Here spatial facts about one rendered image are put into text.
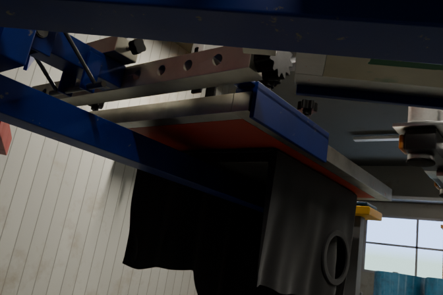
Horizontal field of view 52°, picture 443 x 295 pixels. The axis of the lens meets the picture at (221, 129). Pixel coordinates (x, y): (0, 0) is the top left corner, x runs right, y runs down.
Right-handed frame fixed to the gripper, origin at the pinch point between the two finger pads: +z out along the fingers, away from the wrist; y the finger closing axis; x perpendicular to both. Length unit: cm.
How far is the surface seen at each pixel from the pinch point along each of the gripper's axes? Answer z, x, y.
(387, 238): -43, 233, 833
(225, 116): 15.1, -22.3, -16.9
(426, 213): -96, 164, 839
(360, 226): 24, -13, 75
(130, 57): 5.1, -6.0, -28.8
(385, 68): 16, -56, -28
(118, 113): 12.1, 7.6, -19.0
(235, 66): 10.5, -31.1, -26.8
